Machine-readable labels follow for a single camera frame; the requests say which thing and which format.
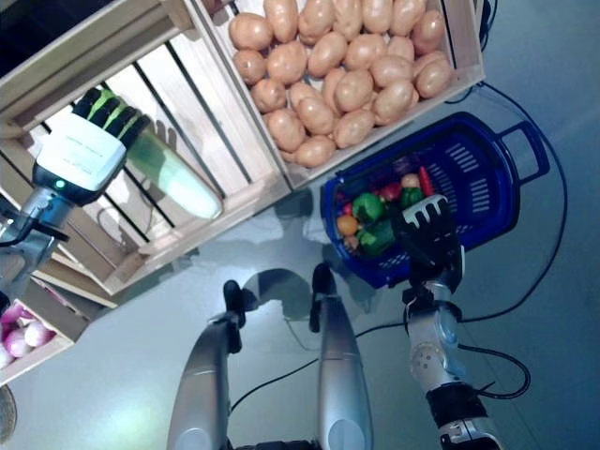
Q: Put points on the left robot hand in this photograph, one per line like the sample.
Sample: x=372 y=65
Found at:
x=79 y=154

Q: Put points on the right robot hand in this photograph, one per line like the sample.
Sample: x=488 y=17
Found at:
x=431 y=239

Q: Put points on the blue plastic shopping basket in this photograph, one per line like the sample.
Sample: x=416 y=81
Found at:
x=487 y=154

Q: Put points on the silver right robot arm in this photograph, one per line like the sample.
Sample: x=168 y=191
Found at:
x=431 y=347

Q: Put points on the orange red carrot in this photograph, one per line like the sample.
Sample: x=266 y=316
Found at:
x=426 y=182

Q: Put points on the red tomato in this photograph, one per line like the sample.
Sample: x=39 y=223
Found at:
x=391 y=191

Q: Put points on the small beige onion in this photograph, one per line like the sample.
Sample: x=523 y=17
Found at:
x=409 y=179

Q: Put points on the round green bell pepper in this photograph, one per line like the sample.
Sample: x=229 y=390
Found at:
x=368 y=206

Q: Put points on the small orange fruit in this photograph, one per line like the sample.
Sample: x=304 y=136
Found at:
x=347 y=225

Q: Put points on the light wooden display shelf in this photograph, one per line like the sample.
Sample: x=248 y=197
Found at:
x=79 y=286

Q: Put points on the wooden slat crate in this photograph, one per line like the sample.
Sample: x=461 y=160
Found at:
x=464 y=42
x=33 y=361
x=211 y=117

